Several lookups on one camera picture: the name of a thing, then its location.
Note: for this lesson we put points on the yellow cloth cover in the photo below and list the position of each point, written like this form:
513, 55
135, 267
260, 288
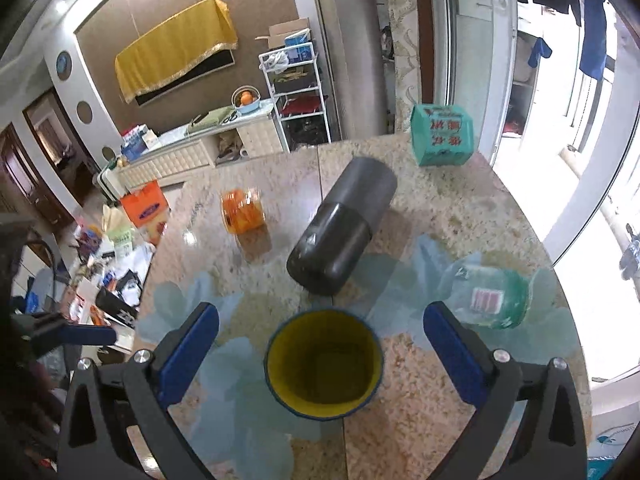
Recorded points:
175, 52

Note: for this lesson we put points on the fruit bowl with oranges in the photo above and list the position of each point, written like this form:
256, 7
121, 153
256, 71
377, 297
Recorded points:
246, 98

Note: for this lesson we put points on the blue packets on cabinet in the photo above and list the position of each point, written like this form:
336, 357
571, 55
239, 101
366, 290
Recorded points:
132, 142

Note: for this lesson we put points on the white plastic bag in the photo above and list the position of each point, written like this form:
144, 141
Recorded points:
275, 62

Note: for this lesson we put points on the green tissue packet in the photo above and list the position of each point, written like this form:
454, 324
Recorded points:
442, 135

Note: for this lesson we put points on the orange transparent cup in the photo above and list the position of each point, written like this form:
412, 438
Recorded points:
242, 210

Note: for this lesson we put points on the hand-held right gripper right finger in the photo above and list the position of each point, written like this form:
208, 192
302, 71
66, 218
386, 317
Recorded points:
455, 355

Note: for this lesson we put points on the white low cabinet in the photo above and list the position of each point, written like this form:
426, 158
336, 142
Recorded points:
200, 145

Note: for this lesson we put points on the green cloth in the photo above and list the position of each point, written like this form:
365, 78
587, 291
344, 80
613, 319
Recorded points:
210, 117

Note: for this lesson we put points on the white metal shelf rack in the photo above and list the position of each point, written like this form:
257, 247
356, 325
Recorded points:
295, 95

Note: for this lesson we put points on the dark grey cylindrical cup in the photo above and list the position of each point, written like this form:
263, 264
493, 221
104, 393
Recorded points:
345, 225

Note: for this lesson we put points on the pile of floor clutter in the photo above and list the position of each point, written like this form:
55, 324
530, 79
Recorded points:
100, 265

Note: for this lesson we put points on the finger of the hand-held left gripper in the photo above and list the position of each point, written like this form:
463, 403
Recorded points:
85, 335

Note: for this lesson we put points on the small blue hanging cloth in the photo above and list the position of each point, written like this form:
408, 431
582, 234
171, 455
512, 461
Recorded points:
540, 52

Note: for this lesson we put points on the cardboard box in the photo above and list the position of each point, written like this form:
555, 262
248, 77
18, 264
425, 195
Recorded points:
287, 34

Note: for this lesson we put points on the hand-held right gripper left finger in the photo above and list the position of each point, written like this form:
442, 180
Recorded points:
190, 350

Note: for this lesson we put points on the long blue hanging garment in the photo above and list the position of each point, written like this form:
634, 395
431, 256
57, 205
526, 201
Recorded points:
595, 35

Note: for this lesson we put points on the orange shopping bag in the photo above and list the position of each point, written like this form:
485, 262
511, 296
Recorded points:
145, 207

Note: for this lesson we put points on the black long box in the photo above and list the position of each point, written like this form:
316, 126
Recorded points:
117, 307

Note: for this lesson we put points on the blue cup with yellow inside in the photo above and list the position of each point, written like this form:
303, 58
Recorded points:
325, 362

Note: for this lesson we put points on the clear green plastic bottle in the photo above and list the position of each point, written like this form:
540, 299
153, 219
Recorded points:
492, 295

